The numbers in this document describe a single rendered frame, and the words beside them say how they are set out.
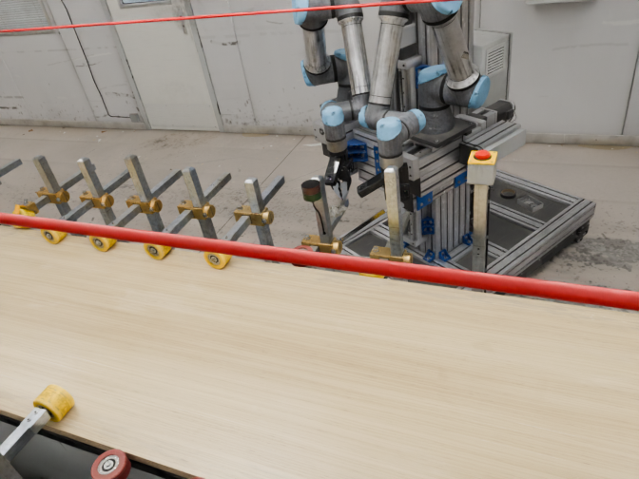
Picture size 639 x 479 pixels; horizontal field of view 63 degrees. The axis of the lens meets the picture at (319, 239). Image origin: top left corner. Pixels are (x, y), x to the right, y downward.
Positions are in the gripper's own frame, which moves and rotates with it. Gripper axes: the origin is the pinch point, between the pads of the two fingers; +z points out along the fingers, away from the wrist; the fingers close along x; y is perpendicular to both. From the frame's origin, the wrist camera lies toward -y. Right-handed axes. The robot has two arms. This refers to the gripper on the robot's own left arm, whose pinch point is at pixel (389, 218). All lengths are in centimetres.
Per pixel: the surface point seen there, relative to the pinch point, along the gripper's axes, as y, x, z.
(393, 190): 1.4, -13.4, -18.7
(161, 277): -77, -19, 2
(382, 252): -3.4, -10.4, 6.4
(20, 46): -353, 398, 2
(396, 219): 1.6, -13.5, -8.4
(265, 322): -38, -44, 2
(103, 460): -71, -85, 1
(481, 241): 25.9, -22.4, -3.0
